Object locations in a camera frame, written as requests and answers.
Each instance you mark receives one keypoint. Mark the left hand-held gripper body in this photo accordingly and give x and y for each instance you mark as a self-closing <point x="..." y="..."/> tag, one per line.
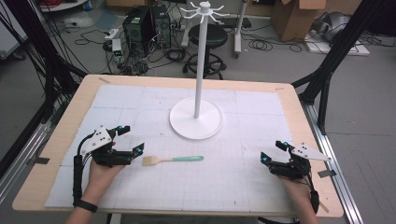
<point x="107" y="155"/>

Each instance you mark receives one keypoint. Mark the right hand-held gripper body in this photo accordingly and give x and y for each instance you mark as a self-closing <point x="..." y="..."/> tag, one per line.
<point x="289" y="168"/>

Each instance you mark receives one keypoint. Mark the person's right hand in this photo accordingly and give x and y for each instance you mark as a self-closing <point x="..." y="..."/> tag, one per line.
<point x="294" y="186"/>

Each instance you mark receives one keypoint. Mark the person's left hand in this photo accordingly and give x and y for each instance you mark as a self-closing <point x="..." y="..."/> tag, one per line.
<point x="101" y="179"/>

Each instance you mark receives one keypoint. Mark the black tape piece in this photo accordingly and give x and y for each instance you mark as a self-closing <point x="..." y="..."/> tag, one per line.
<point x="42" y="160"/>
<point x="327" y="173"/>

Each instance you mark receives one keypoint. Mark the black wristband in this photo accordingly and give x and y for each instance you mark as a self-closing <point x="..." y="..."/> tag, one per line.
<point x="85" y="205"/>

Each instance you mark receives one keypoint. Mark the white grid mat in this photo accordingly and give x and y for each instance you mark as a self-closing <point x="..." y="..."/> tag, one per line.
<point x="186" y="180"/>

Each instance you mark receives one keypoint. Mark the white box with green display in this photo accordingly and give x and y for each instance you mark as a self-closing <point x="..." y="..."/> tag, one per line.
<point x="117" y="48"/>

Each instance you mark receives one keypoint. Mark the white hook rack stand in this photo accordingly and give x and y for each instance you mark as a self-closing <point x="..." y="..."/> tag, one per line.
<point x="200" y="77"/>

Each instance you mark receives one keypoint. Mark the white power strip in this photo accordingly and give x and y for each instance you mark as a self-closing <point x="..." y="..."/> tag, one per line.
<point x="112" y="34"/>

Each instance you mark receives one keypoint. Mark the black computer tower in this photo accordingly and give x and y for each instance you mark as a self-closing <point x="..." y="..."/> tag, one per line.
<point x="162" y="26"/>
<point x="137" y="28"/>

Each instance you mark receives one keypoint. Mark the white flat board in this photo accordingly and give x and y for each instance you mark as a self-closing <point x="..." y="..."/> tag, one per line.
<point x="339" y="49"/>

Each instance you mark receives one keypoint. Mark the white stand leg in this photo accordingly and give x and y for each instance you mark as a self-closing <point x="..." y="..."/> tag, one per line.
<point x="239" y="31"/>

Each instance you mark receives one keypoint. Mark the brown cardboard box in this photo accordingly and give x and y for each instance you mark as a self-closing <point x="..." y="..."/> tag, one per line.
<point x="295" y="21"/>

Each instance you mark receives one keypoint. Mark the black round stool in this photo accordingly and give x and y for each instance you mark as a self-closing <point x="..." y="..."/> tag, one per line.
<point x="211" y="37"/>

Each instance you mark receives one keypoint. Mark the grey rounded device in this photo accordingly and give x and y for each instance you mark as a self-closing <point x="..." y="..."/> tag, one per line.
<point x="331" y="26"/>

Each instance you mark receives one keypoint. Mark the white round table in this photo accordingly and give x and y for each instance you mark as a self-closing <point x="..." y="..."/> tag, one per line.
<point x="62" y="5"/>

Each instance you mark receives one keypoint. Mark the aluminium rail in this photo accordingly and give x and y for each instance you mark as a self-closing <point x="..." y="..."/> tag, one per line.
<point x="21" y="161"/>
<point x="336" y="168"/>

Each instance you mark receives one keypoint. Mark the black metal frame stand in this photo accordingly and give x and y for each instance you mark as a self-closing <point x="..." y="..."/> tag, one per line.
<point x="336" y="53"/>
<point x="46" y="62"/>

